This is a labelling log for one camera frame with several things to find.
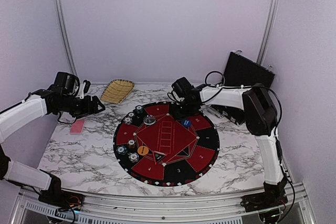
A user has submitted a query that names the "aluminium front rail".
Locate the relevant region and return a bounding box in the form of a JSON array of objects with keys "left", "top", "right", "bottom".
[{"left": 10, "top": 183, "right": 316, "bottom": 223}]

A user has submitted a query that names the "woven bamboo tray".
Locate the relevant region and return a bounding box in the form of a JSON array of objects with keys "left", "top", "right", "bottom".
[{"left": 100, "top": 79, "right": 135, "bottom": 104}]

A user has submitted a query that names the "white blue chip pile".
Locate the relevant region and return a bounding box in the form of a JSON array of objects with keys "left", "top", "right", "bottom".
[
  {"left": 128, "top": 153, "right": 139, "bottom": 163},
  {"left": 124, "top": 116, "right": 132, "bottom": 124}
]

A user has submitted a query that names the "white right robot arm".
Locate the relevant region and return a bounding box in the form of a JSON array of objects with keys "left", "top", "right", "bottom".
[{"left": 172, "top": 77, "right": 286, "bottom": 186}]

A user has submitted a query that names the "aluminium wall post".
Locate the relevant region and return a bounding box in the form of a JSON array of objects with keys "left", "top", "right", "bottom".
[
  {"left": 54, "top": 0, "right": 77, "bottom": 75},
  {"left": 257, "top": 0, "right": 279, "bottom": 65}
]

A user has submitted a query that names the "small orange black chip pile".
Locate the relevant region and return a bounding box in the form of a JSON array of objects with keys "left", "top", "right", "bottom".
[{"left": 127, "top": 139, "right": 136, "bottom": 148}]

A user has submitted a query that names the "round red black poker mat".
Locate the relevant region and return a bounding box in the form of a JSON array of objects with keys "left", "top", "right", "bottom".
[{"left": 113, "top": 102, "right": 220, "bottom": 187}]

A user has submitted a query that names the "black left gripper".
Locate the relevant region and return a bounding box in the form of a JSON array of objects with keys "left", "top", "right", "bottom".
[{"left": 57, "top": 94, "right": 104, "bottom": 119}]

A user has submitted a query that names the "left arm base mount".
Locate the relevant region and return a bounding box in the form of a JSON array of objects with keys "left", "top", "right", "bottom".
[{"left": 38, "top": 173, "right": 84, "bottom": 211}]

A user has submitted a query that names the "red playing card deck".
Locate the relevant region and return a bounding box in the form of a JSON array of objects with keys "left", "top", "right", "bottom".
[{"left": 70, "top": 120, "right": 85, "bottom": 135}]

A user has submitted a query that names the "right aluminium wall post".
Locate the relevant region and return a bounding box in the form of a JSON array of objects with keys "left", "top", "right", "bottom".
[{"left": 257, "top": 0, "right": 279, "bottom": 65}]

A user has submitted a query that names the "black triangular button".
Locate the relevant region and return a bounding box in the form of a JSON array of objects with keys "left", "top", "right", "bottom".
[{"left": 153, "top": 151, "right": 166, "bottom": 164}]

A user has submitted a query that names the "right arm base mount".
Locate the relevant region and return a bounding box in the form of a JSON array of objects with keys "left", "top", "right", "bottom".
[{"left": 240, "top": 176, "right": 288, "bottom": 212}]

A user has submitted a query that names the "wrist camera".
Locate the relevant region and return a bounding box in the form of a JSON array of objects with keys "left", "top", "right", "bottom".
[
  {"left": 77, "top": 80, "right": 91, "bottom": 99},
  {"left": 171, "top": 77, "right": 194, "bottom": 98}
]

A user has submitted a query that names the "left aluminium wall post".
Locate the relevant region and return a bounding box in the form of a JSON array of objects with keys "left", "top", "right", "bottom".
[{"left": 54, "top": 0, "right": 77, "bottom": 75}]

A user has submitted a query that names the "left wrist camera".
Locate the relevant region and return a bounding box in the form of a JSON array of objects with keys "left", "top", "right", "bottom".
[{"left": 77, "top": 80, "right": 91, "bottom": 99}]

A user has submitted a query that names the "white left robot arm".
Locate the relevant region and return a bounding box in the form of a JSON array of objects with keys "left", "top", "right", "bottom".
[{"left": 1, "top": 72, "right": 106, "bottom": 206}]

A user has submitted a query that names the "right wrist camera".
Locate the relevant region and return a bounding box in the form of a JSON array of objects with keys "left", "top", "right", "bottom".
[{"left": 171, "top": 77, "right": 194, "bottom": 98}]

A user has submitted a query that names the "orange round blind button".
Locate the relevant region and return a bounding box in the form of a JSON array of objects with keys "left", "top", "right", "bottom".
[{"left": 137, "top": 145, "right": 149, "bottom": 156}]

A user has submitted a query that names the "black poker chip case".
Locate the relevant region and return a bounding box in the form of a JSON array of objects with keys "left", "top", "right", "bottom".
[{"left": 207, "top": 52, "right": 275, "bottom": 126}]

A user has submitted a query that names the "clear round dealer button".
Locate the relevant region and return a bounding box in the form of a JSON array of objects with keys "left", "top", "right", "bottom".
[{"left": 143, "top": 115, "right": 156, "bottom": 126}]

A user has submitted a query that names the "blue round blind button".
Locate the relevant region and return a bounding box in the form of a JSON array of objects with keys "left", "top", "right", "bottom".
[{"left": 181, "top": 119, "right": 192, "bottom": 127}]

